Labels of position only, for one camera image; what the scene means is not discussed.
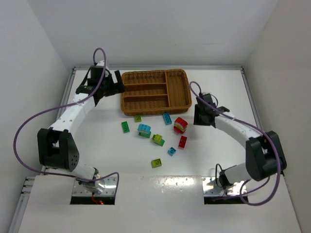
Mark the lime lego brick front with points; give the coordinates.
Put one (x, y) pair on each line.
(156, 163)

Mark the brown wicker divided tray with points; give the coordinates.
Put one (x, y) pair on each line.
(155, 92)

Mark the dark green lego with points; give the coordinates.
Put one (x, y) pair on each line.
(125, 127)

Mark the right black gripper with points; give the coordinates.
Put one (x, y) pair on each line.
(200, 115)

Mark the long cyan lego brick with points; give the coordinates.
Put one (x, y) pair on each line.
(167, 118)

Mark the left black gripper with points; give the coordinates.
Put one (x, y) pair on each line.
(112, 85)

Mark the cyan rounded lego brick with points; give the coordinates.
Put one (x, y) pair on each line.
(143, 128)

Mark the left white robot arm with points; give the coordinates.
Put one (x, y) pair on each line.
(56, 146)

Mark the small cyan lego brick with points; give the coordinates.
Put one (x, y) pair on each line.
(171, 151)

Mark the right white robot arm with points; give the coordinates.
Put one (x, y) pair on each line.
(263, 154)

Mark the red flat lego brick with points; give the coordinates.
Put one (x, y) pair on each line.
(182, 142)

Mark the lime green stacked lego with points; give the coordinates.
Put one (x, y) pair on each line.
(157, 139)

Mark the green lego base brick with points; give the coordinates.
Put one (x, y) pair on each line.
(146, 135)

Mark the small lime lego brick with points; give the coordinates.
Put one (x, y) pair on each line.
(137, 118)

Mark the red lime stacked lego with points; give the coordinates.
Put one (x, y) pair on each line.
(180, 125)

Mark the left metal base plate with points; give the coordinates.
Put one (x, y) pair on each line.
(103, 188)

